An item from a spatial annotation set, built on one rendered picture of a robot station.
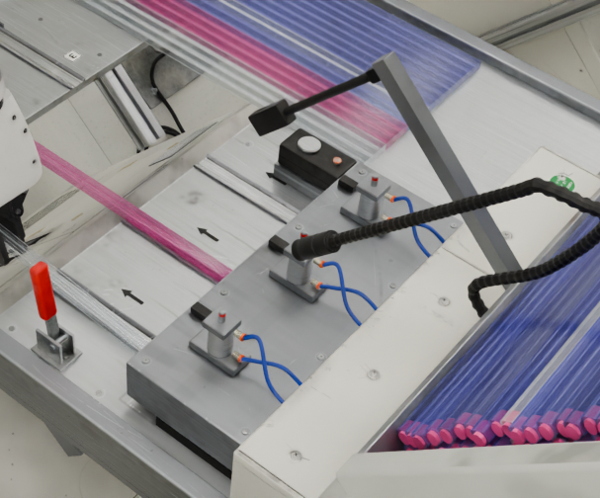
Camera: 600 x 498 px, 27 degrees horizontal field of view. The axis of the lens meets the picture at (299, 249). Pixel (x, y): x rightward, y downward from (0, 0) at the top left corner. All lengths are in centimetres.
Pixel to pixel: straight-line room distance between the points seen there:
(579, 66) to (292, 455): 157
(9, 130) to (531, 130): 59
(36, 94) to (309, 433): 57
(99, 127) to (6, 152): 125
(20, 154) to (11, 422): 48
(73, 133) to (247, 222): 115
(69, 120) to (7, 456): 97
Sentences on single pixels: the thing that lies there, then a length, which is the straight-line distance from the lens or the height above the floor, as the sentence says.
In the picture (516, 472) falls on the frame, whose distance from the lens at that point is 72.
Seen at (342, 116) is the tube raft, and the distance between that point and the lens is 137.
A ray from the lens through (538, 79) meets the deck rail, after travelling 148.
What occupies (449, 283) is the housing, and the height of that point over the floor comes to 125.
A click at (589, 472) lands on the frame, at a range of 69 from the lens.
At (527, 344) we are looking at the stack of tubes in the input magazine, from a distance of 88.
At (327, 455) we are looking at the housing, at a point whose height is 127.
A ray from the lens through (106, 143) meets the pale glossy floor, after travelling 241.
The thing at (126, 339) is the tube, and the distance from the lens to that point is 114.
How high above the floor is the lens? 205
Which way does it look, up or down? 52 degrees down
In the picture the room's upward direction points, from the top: 75 degrees clockwise
